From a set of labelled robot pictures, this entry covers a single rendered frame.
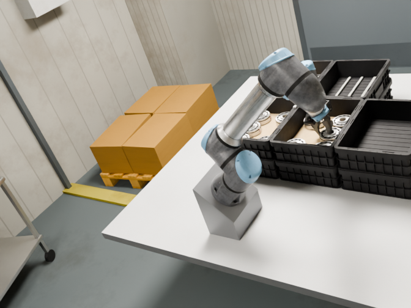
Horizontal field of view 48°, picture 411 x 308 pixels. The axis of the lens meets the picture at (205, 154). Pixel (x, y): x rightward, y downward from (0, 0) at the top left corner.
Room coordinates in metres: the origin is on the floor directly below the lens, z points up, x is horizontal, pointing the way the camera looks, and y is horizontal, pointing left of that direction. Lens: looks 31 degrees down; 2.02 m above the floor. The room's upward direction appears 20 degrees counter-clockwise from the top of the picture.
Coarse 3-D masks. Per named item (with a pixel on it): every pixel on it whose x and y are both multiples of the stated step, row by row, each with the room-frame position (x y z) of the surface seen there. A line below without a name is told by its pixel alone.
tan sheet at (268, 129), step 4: (272, 116) 2.13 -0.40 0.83; (272, 120) 2.09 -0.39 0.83; (268, 124) 2.06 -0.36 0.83; (272, 124) 2.05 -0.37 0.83; (264, 128) 2.04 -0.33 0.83; (268, 128) 2.02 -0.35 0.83; (272, 128) 2.01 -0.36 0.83; (264, 132) 2.00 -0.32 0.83; (268, 132) 1.99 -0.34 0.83; (272, 132) 1.98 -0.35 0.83; (256, 136) 1.99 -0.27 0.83; (260, 136) 1.98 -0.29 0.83
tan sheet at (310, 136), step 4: (300, 128) 1.92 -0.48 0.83; (304, 128) 1.91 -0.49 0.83; (320, 128) 1.86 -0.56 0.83; (324, 128) 1.85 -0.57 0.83; (300, 132) 1.89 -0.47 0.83; (304, 132) 1.88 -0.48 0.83; (308, 132) 1.86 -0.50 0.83; (312, 132) 1.85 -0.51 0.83; (296, 136) 1.86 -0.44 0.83; (300, 136) 1.85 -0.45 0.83; (304, 136) 1.84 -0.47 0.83; (308, 136) 1.83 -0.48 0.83; (312, 136) 1.82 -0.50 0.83; (316, 136) 1.81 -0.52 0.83; (308, 140) 1.80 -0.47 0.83; (312, 140) 1.79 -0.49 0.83; (316, 140) 1.78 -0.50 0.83
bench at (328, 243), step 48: (240, 96) 2.76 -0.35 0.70; (192, 144) 2.37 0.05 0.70; (144, 192) 2.05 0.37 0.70; (192, 192) 1.90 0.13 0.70; (288, 192) 1.65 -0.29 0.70; (336, 192) 1.53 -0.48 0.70; (144, 240) 1.67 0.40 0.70; (192, 240) 1.56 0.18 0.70; (240, 240) 1.46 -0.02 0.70; (288, 240) 1.36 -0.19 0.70; (336, 240) 1.28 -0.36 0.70; (384, 240) 1.20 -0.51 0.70; (288, 288) 1.16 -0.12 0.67; (336, 288) 1.07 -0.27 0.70; (384, 288) 1.00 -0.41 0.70
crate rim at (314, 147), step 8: (360, 104) 1.78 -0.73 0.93; (352, 112) 1.74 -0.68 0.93; (288, 120) 1.86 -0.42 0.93; (280, 128) 1.82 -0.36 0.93; (344, 128) 1.64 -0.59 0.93; (272, 136) 1.78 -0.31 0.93; (336, 136) 1.60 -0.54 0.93; (272, 144) 1.73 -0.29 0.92; (280, 144) 1.70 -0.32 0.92; (288, 144) 1.68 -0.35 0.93; (296, 144) 1.65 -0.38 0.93; (304, 144) 1.63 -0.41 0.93; (312, 144) 1.61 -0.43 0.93
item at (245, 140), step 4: (292, 108) 1.96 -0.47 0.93; (288, 116) 1.90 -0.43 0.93; (284, 120) 1.87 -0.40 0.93; (280, 124) 1.85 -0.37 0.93; (276, 128) 1.83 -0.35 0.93; (244, 140) 1.84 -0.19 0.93; (248, 140) 1.82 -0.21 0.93; (252, 140) 1.81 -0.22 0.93; (256, 140) 1.79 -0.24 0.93; (260, 140) 1.78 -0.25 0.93; (264, 140) 1.77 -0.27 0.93; (268, 140) 1.76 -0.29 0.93; (256, 144) 1.79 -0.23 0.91; (260, 144) 1.78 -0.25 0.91; (264, 144) 1.76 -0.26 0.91; (268, 144) 1.76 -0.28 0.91
